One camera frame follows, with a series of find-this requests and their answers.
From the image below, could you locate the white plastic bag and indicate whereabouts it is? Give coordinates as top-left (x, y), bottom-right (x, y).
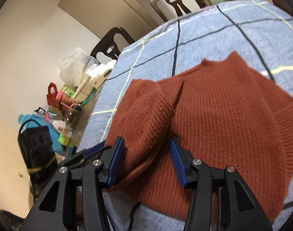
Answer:
top-left (58, 48), bottom-right (99, 88)

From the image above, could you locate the dark glass jar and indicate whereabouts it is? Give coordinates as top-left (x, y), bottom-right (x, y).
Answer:
top-left (64, 104), bottom-right (82, 129)

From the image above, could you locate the blue checked table cloth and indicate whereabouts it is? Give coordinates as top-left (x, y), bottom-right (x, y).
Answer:
top-left (80, 0), bottom-right (293, 230)

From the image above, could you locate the pink spray bottle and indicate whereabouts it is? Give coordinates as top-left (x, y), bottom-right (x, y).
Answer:
top-left (45, 113), bottom-right (73, 138)

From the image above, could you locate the red gift bag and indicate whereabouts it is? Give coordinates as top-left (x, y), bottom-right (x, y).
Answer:
top-left (46, 82), bottom-right (59, 108)

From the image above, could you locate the dark wooden chair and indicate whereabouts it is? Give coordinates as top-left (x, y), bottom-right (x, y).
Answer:
top-left (90, 27), bottom-right (135, 62)
top-left (150, 0), bottom-right (206, 22)

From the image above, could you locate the dark wooden chair middle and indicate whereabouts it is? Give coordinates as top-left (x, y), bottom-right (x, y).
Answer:
top-left (150, 0), bottom-right (206, 22)

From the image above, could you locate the rust red knit sweater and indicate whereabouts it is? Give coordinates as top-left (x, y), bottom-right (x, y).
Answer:
top-left (105, 52), bottom-right (293, 220)

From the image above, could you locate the teal crochet mat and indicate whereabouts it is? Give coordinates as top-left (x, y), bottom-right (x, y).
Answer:
top-left (81, 88), bottom-right (97, 106)

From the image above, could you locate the green toy figure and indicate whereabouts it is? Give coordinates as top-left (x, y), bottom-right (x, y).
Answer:
top-left (58, 134), bottom-right (74, 148)

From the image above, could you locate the pink lidded cup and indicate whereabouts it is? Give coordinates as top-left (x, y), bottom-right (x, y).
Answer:
top-left (56, 90), bottom-right (76, 109)

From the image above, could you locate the blue plastic bottle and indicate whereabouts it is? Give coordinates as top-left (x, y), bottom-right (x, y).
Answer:
top-left (18, 114), bottom-right (63, 154)

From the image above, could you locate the white tissue box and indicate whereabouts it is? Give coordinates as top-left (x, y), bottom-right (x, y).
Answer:
top-left (85, 60), bottom-right (117, 89)

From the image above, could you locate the cream woven plastic basket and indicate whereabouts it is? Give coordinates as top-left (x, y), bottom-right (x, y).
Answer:
top-left (72, 75), bottom-right (94, 103)

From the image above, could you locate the green snack packet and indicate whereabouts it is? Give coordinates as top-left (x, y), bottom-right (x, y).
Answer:
top-left (61, 84), bottom-right (75, 98)

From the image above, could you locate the dark wooden chair left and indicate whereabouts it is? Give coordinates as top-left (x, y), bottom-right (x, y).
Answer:
top-left (90, 27), bottom-right (135, 62)

